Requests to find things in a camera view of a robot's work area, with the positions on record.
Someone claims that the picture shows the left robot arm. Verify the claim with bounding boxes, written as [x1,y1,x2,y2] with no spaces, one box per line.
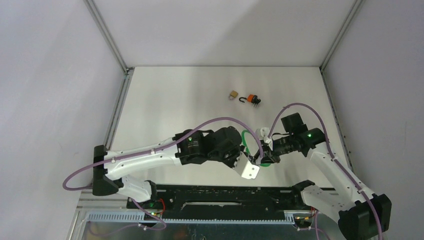
[92,126,246,208]

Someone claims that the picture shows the green cable lock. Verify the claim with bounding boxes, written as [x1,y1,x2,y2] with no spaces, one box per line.
[241,129,271,167]

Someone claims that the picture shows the aluminium frame rail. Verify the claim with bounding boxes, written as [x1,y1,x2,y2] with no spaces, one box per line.
[83,0,135,150]
[319,0,366,169]

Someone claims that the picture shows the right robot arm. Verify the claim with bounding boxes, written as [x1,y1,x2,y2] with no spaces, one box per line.
[256,113,392,240]

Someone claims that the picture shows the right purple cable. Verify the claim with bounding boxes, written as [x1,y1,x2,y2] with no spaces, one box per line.
[267,102,384,240]

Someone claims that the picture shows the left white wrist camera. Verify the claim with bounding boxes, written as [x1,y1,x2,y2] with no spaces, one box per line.
[234,154,260,180]

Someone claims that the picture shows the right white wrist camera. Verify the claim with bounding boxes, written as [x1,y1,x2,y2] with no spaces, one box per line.
[256,127,273,151]

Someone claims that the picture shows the purple cable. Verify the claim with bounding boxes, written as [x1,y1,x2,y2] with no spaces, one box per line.
[62,117,264,231]
[267,102,384,240]

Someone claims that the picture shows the orange black padlock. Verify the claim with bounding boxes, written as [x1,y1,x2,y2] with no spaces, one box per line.
[238,94,259,104]

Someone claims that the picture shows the small brass padlock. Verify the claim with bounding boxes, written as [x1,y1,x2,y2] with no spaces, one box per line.
[228,90,239,100]

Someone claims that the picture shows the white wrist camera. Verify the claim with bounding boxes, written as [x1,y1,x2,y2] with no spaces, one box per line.
[234,154,260,180]
[256,127,273,151]

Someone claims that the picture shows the left aluminium frame rail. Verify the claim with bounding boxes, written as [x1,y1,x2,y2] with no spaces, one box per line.
[83,0,135,150]

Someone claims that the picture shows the right aluminium frame rail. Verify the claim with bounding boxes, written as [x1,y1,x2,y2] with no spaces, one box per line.
[319,0,366,169]

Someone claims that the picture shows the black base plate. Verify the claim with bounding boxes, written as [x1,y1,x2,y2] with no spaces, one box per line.
[139,184,314,222]

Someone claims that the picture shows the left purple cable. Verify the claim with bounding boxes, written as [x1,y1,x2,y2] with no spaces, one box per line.
[62,117,264,231]

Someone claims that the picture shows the black-headed key bunch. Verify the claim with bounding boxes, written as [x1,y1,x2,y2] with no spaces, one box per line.
[252,98,262,108]

